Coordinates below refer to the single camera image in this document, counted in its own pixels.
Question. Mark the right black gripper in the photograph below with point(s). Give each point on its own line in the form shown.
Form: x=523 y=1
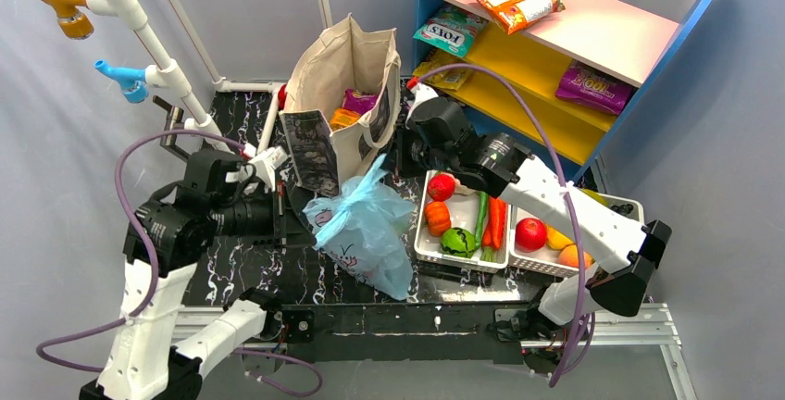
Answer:
x=404 y=156

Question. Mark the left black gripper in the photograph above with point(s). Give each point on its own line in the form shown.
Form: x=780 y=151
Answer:
x=280 y=217

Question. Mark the light blue plastic bag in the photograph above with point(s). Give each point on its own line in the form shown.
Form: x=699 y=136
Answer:
x=361 y=229

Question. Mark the purple grape candy bag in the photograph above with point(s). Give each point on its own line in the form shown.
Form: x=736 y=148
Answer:
x=358 y=101

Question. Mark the beige canvas tote bag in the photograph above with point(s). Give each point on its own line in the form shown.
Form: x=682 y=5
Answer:
x=344 y=56

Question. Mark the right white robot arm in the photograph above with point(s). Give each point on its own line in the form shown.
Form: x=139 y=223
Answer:
x=436 y=136

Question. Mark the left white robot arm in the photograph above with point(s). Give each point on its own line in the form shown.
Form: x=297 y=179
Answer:
x=167 y=237

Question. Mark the green Fox's candy bag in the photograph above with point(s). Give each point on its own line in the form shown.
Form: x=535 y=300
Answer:
x=451 y=29

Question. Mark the orange white snack bag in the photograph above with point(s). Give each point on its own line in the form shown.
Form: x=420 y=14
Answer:
x=518 y=15

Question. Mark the purple bag lower shelf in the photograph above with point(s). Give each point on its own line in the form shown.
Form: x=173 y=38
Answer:
x=586 y=86

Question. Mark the white cauliflower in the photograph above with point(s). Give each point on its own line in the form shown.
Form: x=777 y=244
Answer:
x=462 y=189

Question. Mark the white vegetable basket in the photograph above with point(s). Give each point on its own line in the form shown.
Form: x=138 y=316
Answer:
x=463 y=210

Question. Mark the yellow snack packet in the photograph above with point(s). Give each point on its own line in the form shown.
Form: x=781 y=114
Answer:
x=448 y=80

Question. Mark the orange carrot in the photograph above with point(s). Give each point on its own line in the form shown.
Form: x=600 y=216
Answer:
x=495 y=227

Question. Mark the red apple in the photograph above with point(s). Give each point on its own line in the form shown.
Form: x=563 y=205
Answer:
x=530 y=234

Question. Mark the yellow pear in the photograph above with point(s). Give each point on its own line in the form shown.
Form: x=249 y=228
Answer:
x=557 y=240

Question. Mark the white fruit basket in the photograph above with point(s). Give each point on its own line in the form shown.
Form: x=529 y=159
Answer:
x=544 y=261

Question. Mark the orange peach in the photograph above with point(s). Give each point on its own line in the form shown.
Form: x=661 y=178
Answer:
x=569 y=256

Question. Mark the colourful wooden shelf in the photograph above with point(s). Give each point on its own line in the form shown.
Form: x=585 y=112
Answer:
x=623 y=41

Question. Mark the blue pipe hook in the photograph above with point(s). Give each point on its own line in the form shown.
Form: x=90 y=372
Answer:
x=132 y=82

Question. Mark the white pipe rack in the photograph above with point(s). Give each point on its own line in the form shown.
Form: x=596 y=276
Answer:
x=165 y=72

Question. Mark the orange pipe hook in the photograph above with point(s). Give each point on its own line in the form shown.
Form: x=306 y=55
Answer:
x=71 y=21

